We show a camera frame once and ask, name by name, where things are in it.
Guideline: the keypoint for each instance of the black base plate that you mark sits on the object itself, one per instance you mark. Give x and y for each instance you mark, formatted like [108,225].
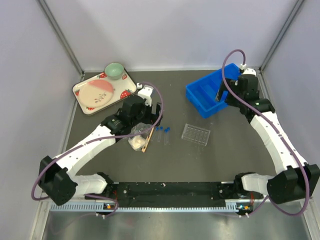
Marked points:
[170,194]

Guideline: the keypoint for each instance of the blue capped test tube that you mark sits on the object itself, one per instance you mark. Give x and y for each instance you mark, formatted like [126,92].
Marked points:
[166,135]
[159,131]

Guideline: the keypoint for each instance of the wooden test tube clamp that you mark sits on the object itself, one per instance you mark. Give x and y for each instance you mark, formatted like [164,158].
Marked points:
[148,140]

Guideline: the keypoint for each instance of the pink cream plate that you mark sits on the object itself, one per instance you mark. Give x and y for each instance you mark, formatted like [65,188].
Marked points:
[96,93]

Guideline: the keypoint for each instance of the strawberry pattern tray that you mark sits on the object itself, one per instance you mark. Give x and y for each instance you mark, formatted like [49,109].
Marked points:
[123,88]

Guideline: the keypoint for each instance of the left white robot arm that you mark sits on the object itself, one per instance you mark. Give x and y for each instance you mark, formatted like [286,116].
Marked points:
[58,176]

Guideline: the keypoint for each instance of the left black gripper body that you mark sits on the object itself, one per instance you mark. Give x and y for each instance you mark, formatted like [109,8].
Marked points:
[146,116]

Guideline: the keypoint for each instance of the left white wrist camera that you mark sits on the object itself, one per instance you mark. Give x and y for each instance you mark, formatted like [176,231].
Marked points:
[145,92]

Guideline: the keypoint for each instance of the grey slotted cable duct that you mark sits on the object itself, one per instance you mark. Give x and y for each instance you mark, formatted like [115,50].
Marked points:
[104,207]

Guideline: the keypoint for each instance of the beige crumpled glove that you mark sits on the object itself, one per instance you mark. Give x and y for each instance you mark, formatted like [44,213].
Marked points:
[137,142]

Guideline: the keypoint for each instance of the clear glass flask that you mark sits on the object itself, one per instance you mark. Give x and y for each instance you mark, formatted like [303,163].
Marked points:
[142,129]

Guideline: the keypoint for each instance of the blue plastic divided bin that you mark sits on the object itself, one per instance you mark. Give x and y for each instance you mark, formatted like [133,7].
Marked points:
[202,94]

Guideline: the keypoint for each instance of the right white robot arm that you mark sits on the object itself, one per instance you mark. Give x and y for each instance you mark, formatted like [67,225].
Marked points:
[295,179]

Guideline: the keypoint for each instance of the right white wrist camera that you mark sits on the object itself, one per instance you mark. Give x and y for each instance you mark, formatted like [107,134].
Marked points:
[244,70]

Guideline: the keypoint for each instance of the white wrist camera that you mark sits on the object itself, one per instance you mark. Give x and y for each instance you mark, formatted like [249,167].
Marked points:
[244,70]
[145,92]

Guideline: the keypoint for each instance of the green ceramic bowl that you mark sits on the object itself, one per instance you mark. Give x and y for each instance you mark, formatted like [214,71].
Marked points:
[114,70]

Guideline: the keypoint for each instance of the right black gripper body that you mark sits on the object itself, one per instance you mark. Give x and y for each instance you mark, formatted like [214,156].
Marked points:
[232,84]

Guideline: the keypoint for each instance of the clear acrylic tube rack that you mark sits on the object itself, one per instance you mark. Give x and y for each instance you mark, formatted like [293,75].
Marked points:
[195,134]

